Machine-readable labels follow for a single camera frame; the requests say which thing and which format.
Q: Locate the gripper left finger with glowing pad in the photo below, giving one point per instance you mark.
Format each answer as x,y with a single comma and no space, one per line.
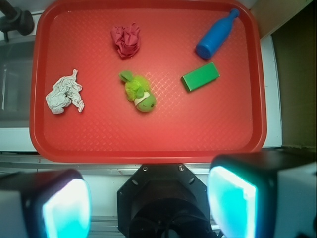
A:
49,204

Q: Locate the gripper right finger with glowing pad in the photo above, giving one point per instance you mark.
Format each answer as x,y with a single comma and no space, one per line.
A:
266,194

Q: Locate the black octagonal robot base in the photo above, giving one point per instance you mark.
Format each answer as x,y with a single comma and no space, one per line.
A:
164,201

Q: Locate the blue plastic bottle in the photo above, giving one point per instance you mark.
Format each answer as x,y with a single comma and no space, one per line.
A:
216,35

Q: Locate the crumpled white paper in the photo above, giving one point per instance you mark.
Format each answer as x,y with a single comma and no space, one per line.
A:
64,92

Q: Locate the green rectangular block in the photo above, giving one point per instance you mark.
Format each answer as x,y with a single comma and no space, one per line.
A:
200,77

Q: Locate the green plush fish toy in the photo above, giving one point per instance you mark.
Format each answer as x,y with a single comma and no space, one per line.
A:
138,91

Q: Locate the crumpled red paper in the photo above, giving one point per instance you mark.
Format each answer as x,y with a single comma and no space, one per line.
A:
126,39

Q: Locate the dark metal clamp knob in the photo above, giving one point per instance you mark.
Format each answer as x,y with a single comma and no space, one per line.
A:
15,19

